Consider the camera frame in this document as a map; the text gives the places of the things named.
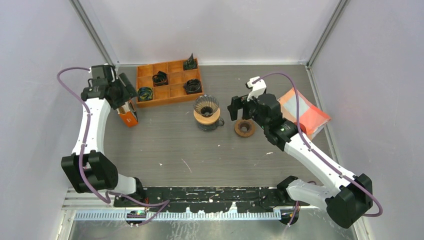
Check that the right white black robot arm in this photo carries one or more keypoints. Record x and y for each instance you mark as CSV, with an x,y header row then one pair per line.
x,y
345,196

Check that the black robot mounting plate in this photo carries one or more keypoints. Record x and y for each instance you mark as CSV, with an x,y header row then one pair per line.
x,y
246,199

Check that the rolled black tie middle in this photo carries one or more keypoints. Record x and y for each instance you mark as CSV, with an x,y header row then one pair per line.
x,y
160,79

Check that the clear smoky glass dripper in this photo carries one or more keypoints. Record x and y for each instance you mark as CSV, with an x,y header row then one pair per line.
x,y
206,105

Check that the orange grey folded cloth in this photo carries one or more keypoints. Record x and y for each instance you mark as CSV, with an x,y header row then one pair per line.
x,y
312,119

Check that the orange filter holder box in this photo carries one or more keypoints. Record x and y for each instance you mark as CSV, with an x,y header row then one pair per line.
x,y
128,114

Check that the rolled black tie back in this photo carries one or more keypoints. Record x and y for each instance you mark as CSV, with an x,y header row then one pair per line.
x,y
190,63

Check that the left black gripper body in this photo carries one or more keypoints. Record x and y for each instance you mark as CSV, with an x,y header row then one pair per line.
x,y
122,96

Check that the orange wooden compartment tray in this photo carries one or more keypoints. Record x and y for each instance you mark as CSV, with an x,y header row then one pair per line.
x,y
170,93

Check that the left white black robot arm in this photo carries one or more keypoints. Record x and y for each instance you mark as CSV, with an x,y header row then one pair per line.
x,y
87,168

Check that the grey glass server jug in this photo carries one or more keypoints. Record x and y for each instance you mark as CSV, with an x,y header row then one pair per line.
x,y
211,127

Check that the rolled black tie right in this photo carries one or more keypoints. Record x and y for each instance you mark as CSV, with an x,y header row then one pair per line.
x,y
193,86

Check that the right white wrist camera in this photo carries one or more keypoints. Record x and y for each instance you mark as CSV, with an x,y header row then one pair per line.
x,y
257,87

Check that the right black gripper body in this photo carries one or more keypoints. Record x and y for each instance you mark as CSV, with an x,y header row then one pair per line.
x,y
250,111

